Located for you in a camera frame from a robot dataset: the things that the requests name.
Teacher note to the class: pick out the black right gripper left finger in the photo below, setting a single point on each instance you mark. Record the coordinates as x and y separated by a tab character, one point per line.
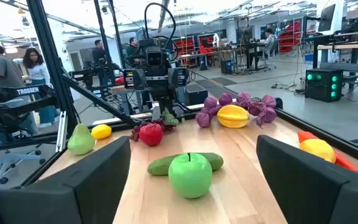
73	199

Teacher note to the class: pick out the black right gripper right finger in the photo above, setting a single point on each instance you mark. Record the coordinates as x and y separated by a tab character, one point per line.
315	196

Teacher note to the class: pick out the yellow mango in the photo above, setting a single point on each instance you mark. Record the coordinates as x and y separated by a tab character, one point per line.
318	149

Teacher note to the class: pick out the dark red grape bunch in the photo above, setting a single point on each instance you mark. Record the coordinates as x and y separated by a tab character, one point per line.
134	133

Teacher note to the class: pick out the small red apple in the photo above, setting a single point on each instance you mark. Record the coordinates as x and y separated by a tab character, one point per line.
151	134

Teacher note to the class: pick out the yellow lemon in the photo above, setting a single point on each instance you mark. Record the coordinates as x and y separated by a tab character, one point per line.
101	131

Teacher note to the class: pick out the dark green cucumber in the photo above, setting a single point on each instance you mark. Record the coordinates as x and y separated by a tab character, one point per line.
158	166

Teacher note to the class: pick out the yellow starfruit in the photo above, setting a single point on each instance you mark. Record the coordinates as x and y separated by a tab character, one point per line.
233	116

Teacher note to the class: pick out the round green apple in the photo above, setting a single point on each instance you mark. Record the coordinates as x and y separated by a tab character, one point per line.
190	175

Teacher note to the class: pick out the black background robot arm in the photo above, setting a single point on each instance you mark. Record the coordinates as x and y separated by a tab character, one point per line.
82	74
26	91

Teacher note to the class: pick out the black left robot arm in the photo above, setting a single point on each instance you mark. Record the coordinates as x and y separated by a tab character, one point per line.
165	104

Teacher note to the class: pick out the person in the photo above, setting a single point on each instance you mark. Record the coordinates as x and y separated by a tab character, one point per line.
132	48
39	73
98	54
3	71
269	39

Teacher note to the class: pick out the black box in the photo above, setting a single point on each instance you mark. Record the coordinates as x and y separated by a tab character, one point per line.
196	93

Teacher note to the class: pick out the office chair base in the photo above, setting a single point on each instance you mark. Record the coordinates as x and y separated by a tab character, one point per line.
11	161

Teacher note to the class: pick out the purple grape bunch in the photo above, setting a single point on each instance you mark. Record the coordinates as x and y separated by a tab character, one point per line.
210	102

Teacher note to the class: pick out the black computer with green lights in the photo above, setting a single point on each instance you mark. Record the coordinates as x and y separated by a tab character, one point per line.
323	84

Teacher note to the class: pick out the wooden workbench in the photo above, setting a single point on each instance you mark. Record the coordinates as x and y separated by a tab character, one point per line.
346	46

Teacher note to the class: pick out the red storage shelving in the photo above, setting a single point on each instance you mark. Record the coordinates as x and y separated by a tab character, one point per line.
289	35

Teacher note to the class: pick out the black computer monitor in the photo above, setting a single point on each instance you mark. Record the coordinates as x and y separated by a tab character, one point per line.
326	17

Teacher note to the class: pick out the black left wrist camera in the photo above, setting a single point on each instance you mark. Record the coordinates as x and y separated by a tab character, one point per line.
154	57

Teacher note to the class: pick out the black aluminium table frame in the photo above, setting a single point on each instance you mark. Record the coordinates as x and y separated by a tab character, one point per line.
47	46

